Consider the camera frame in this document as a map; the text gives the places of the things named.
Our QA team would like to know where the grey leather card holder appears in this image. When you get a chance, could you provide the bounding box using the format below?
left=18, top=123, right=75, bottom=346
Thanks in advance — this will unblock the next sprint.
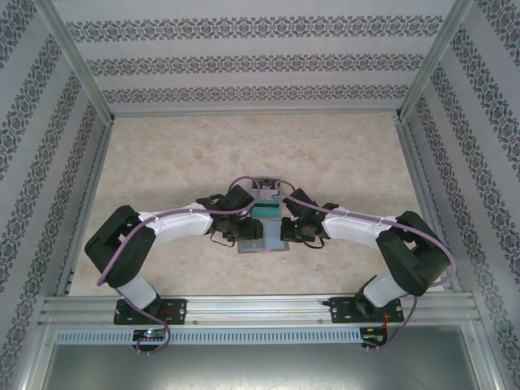
left=236, top=220, right=291, bottom=256

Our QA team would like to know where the clear plastic tray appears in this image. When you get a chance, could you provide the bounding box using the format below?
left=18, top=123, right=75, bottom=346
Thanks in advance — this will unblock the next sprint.
left=250, top=174, right=286, bottom=223

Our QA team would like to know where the grey metal sheet panel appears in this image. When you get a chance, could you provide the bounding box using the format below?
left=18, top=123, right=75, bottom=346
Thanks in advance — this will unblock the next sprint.
left=39, top=343, right=499, bottom=390

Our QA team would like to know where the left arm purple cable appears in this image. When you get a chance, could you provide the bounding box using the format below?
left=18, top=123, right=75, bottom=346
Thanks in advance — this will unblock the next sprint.
left=98, top=175, right=262, bottom=357

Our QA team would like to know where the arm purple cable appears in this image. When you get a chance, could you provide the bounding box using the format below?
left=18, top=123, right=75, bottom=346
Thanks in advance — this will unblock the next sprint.
left=98, top=175, right=262, bottom=357
left=275, top=180, right=456, bottom=353

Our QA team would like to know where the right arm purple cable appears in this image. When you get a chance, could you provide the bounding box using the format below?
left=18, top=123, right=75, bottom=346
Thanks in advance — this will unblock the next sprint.
left=275, top=180, right=456, bottom=353

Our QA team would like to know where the aluminium mounting rail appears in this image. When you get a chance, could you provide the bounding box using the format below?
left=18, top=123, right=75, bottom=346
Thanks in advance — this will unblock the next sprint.
left=38, top=295, right=477, bottom=327

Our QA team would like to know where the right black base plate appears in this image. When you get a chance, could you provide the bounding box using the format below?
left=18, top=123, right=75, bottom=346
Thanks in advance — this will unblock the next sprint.
left=329, top=296, right=405, bottom=325

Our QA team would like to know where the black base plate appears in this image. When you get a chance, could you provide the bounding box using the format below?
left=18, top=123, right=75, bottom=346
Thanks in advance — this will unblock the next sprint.
left=329, top=296, right=405, bottom=325
left=113, top=298, right=189, bottom=327

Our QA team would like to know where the slotted grey cable duct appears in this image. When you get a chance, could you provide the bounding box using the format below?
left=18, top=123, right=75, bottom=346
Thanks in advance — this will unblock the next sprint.
left=54, top=327, right=363, bottom=345

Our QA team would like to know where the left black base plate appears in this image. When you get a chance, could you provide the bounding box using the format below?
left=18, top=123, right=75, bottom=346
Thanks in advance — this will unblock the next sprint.
left=113, top=298, right=189, bottom=327

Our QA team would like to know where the aluminium side rail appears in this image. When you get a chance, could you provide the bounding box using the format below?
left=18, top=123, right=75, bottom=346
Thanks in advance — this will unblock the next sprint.
left=393, top=117, right=465, bottom=294
left=54, top=119, right=116, bottom=297

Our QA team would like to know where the aluminium frame post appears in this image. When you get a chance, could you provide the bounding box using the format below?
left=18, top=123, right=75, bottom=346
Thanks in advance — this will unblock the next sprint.
left=33, top=0, right=116, bottom=124
left=395, top=0, right=475, bottom=121

